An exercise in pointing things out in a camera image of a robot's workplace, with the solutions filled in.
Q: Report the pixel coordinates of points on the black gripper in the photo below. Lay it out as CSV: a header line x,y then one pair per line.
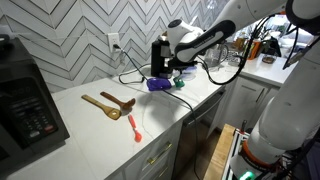
x,y
175,66

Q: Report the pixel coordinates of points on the green gum pack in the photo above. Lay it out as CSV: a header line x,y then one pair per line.
x,y
179,83

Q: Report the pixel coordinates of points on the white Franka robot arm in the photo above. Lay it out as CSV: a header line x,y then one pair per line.
x,y
290,110

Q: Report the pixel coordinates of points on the black coffee maker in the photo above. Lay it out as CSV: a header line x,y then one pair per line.
x,y
159,58

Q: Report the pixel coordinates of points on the glass pitcher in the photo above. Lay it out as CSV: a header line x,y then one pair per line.
x,y
216,56

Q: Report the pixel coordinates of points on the dark wooden spatula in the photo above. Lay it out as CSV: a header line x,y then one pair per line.
x,y
116,101

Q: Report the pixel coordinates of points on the red silicone spoon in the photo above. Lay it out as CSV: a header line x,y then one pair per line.
x,y
134,126

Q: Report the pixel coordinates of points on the white cabinet door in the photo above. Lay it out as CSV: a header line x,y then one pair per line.
x,y
246,100

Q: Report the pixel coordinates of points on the orange box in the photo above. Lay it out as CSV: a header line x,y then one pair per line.
x,y
254,49

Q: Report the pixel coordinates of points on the light wooden spoon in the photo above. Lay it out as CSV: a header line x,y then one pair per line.
x,y
101,106

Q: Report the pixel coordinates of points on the wooden board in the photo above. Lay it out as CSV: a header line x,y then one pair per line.
x,y
218,155

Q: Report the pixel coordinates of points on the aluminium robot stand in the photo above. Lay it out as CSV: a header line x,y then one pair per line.
x,y
235,146

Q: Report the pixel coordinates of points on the small dark dish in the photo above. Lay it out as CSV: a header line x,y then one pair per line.
x,y
268,59

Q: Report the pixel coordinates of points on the black microwave oven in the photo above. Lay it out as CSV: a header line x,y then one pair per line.
x,y
26,110

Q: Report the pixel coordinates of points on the white wall outlet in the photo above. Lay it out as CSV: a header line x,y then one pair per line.
x,y
113,40

